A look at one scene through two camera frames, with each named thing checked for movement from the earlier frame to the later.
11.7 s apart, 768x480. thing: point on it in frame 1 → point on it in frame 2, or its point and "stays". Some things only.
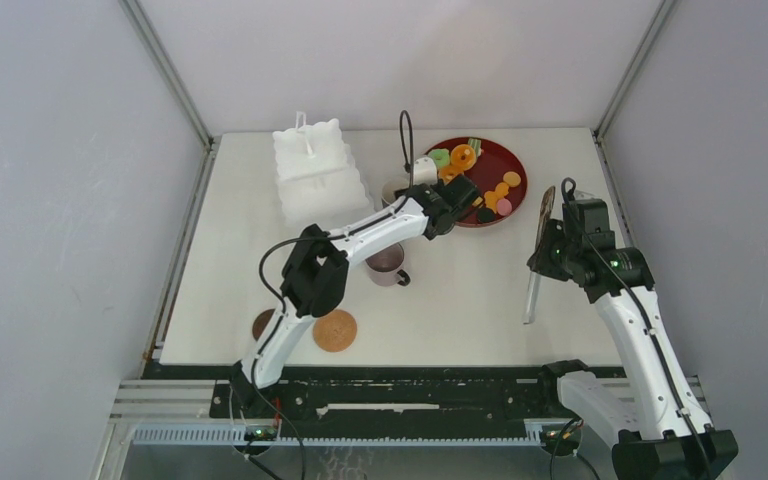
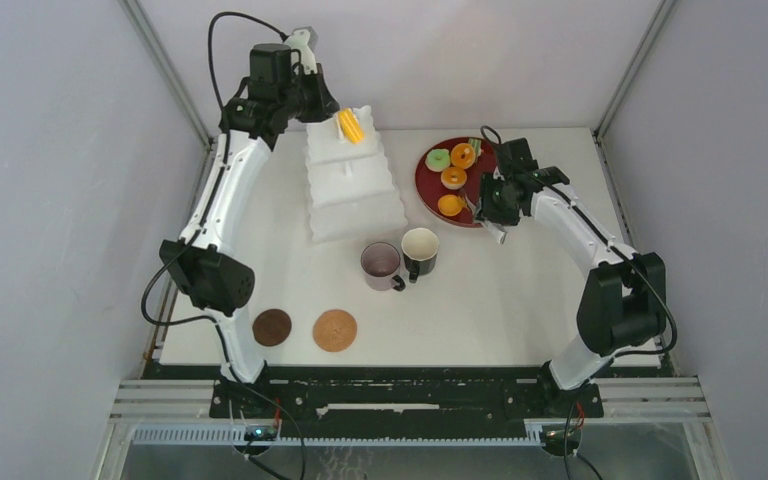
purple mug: (385, 267) stays
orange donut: (463, 155) stays
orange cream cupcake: (448, 173) stays
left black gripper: (434, 188) → (326, 103)
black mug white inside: (394, 188) → (419, 247)
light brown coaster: (336, 331) stays
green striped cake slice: (475, 143) stays
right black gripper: (540, 261) → (488, 184)
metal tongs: (533, 285) → (498, 233)
